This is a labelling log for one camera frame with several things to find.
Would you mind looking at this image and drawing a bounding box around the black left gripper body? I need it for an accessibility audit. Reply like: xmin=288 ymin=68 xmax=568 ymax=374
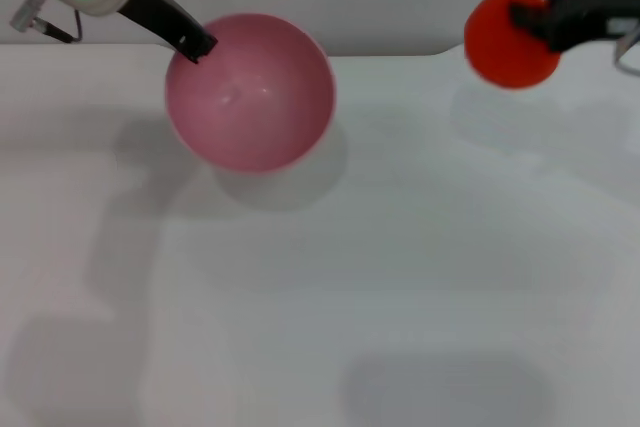
xmin=116 ymin=0 xmax=207 ymax=52

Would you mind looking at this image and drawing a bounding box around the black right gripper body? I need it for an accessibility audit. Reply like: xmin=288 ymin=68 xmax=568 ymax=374
xmin=544 ymin=0 xmax=640 ymax=54

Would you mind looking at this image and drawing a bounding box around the orange fruit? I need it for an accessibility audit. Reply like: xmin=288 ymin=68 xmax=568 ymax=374
xmin=463 ymin=0 xmax=562 ymax=92

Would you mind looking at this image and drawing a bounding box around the pink plastic bowl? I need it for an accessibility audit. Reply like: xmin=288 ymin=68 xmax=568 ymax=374
xmin=164 ymin=12 xmax=337 ymax=175

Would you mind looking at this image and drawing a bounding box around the thin dark left arm cable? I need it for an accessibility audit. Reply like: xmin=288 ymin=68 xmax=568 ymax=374
xmin=9 ymin=0 xmax=85 ymax=44

